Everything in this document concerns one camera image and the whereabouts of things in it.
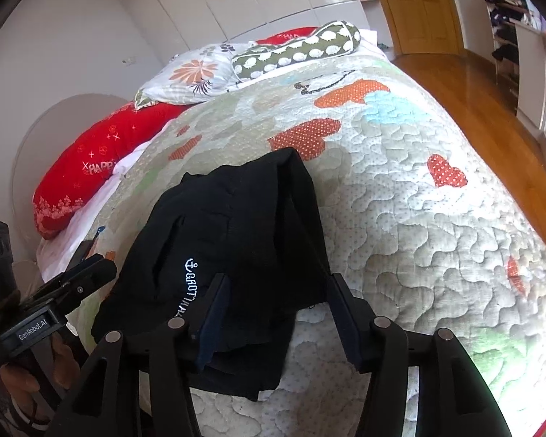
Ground white bed sheet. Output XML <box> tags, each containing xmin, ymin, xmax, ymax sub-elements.
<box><xmin>36</xmin><ymin>143</ymin><xmax>165</xmax><ymax>283</ymax></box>

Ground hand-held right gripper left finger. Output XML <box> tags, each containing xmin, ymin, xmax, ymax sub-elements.
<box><xmin>45</xmin><ymin>273</ymin><xmax>231</xmax><ymax>437</ymax></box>

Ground wooden door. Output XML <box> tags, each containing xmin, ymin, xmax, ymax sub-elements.
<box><xmin>364</xmin><ymin>0</ymin><xmax>465</xmax><ymax>58</ymax></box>

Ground green polka-dot bolster pillow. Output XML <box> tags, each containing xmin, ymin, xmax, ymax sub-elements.
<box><xmin>231</xmin><ymin>20</ymin><xmax>361</xmax><ymax>83</ymax></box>

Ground quilted heart-print bedspread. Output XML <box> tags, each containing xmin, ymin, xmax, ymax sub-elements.
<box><xmin>70</xmin><ymin>52</ymin><xmax>546</xmax><ymax>437</ymax></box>

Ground white floral pillow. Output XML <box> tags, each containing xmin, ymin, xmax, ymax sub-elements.
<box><xmin>134</xmin><ymin>42</ymin><xmax>260</xmax><ymax>111</ymax></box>

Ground black pants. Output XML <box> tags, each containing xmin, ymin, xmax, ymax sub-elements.
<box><xmin>91</xmin><ymin>148</ymin><xmax>333</xmax><ymax>402</ymax></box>

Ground large red printed pillow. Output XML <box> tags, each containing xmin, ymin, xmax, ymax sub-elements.
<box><xmin>33</xmin><ymin>102</ymin><xmax>194</xmax><ymax>240</ymax></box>

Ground white shelf unit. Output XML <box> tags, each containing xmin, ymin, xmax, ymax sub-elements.
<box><xmin>491</xmin><ymin>13</ymin><xmax>546</xmax><ymax>169</ymax></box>

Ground round beige headboard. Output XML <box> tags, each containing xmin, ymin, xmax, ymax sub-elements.
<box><xmin>11</xmin><ymin>93</ymin><xmax>132</xmax><ymax>265</ymax></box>

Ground person's left hand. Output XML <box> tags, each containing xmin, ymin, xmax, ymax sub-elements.
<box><xmin>0</xmin><ymin>336</ymin><xmax>83</xmax><ymax>399</ymax></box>

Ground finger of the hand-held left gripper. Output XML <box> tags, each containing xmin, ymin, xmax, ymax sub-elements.
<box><xmin>20</xmin><ymin>255</ymin><xmax>119</xmax><ymax>312</ymax></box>
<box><xmin>66</xmin><ymin>225</ymin><xmax>106</xmax><ymax>278</ymax></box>

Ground pile of colourful clothes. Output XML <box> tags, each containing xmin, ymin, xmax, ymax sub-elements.
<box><xmin>477</xmin><ymin>0</ymin><xmax>546</xmax><ymax>42</ymax></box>

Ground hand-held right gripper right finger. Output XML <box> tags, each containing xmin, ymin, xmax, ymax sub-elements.
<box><xmin>328</xmin><ymin>273</ymin><xmax>514</xmax><ymax>437</ymax></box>

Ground small red pillow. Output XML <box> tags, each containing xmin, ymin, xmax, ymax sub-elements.
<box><xmin>255</xmin><ymin>27</ymin><xmax>319</xmax><ymax>48</ymax></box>

